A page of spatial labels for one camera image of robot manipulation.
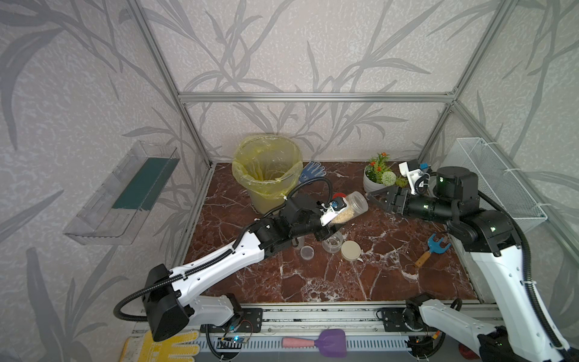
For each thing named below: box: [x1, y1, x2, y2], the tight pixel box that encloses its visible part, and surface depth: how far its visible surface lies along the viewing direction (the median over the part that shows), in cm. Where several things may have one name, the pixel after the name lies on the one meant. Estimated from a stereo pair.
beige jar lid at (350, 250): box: [340, 239, 362, 261], surface depth 91 cm
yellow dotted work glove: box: [137, 330, 200, 362], surface depth 70 cm
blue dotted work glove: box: [298, 160, 327, 184], surface depth 119 cm
